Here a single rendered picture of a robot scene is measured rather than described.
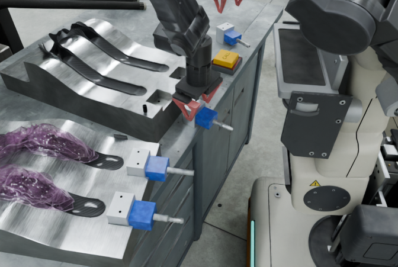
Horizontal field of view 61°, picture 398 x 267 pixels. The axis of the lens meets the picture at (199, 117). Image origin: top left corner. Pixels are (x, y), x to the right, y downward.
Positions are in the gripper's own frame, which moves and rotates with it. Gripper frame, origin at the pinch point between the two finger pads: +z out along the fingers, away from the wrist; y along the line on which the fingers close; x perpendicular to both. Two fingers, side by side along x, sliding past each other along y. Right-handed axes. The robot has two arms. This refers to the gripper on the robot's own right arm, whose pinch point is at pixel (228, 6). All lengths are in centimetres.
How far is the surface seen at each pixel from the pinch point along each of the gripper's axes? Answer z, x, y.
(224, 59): 8.8, 11.4, 12.5
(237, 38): 9.3, 4.9, 0.2
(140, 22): 12.5, -31.5, 14.9
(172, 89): 3.4, 18.2, 37.1
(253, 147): 93, -4, -31
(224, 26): 7.2, -1.0, 0.7
